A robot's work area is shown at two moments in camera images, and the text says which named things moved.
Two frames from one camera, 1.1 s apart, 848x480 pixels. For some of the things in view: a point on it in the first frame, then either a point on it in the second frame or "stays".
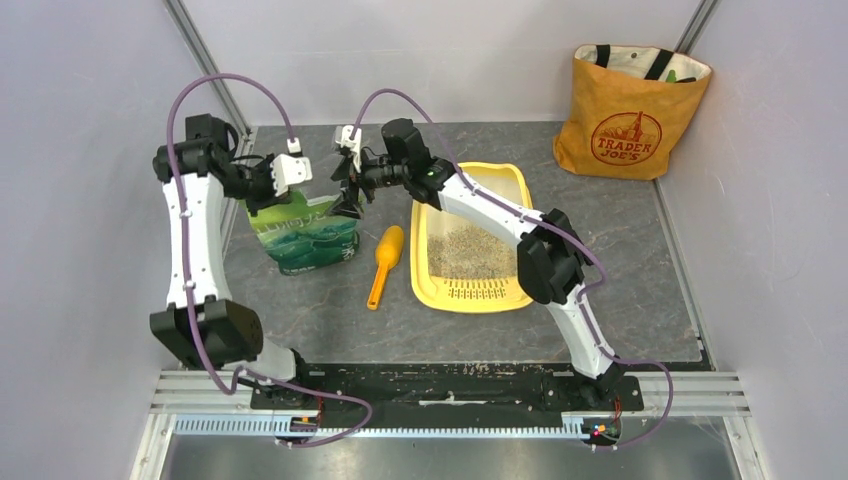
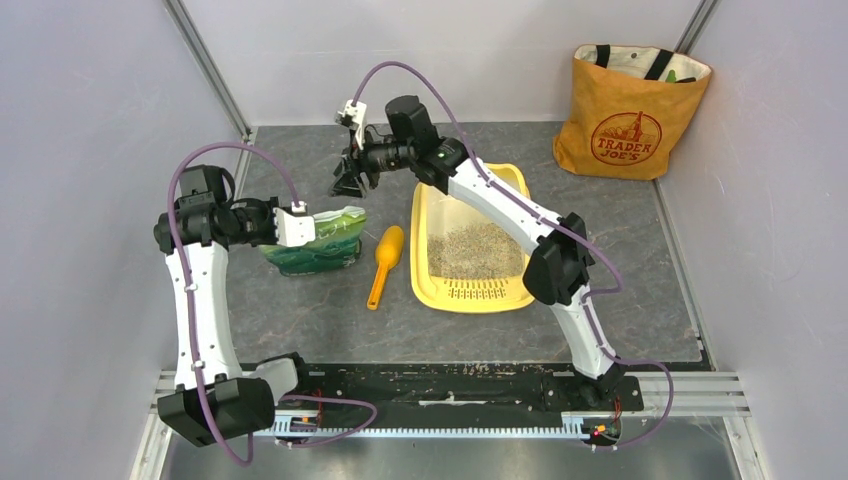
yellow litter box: x=460 y=264 stays
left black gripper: x=270 y=199 → x=268 y=208
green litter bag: x=305 y=235 stays
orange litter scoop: x=389 y=249 stays
